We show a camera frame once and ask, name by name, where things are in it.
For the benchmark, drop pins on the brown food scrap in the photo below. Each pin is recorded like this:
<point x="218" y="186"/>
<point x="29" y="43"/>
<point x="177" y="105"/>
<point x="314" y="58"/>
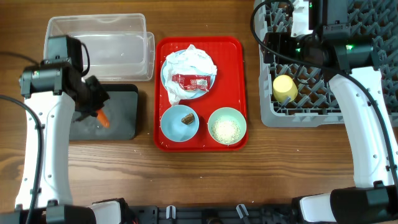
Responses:
<point x="188" y="119"/>

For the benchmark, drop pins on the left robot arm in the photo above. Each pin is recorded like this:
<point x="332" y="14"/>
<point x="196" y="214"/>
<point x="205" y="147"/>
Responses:
<point x="52" y="93"/>

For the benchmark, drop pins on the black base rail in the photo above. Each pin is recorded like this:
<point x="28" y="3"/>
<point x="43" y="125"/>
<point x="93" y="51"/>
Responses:
<point x="266" y="214"/>

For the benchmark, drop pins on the yellow plastic cup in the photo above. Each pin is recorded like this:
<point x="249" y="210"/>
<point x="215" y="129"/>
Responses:
<point x="284" y="87"/>

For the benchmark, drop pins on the red snack wrapper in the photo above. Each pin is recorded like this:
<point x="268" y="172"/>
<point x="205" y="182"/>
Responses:
<point x="192" y="82"/>

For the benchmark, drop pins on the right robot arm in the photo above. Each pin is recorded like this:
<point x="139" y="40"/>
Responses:
<point x="321" y="38"/>

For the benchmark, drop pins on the red serving tray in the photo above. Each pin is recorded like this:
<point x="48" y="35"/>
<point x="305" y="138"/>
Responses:
<point x="228" y="91"/>

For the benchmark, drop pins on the black plastic tray bin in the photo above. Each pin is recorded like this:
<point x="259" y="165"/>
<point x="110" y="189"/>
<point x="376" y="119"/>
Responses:
<point x="120" y="110"/>

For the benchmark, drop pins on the grey dishwasher rack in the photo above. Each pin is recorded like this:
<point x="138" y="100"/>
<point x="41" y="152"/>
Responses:
<point x="315" y="104"/>

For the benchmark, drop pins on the clear plastic bin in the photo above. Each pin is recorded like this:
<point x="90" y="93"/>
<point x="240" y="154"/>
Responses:
<point x="120" y="47"/>

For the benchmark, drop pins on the light blue plate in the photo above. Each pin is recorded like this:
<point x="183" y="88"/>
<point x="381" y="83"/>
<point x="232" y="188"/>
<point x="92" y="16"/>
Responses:
<point x="166" y="77"/>

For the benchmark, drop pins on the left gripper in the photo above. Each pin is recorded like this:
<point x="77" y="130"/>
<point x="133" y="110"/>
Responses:
<point x="102" y="96"/>

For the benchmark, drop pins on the green bowl with rice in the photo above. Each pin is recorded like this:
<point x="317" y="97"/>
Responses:
<point x="227" y="126"/>

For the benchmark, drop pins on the white napkin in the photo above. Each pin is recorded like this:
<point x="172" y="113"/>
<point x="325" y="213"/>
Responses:
<point x="189" y="62"/>

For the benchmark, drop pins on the light blue bowl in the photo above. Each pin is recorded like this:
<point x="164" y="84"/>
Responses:
<point x="172" y="126"/>

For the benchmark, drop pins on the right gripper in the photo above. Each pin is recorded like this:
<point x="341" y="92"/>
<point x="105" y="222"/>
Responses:
<point x="281" y="40"/>

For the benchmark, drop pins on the orange carrot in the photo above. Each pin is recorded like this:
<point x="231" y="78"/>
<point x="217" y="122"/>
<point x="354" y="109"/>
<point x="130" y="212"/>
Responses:
<point x="101" y="117"/>

